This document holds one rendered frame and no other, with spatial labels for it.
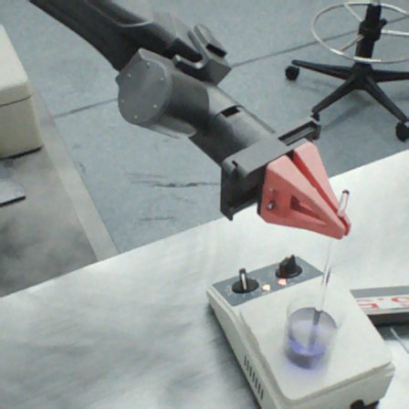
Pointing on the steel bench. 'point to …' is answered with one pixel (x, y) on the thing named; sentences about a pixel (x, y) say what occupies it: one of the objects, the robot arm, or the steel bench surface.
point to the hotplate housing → (233, 326)
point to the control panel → (266, 277)
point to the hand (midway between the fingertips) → (339, 225)
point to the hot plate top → (351, 349)
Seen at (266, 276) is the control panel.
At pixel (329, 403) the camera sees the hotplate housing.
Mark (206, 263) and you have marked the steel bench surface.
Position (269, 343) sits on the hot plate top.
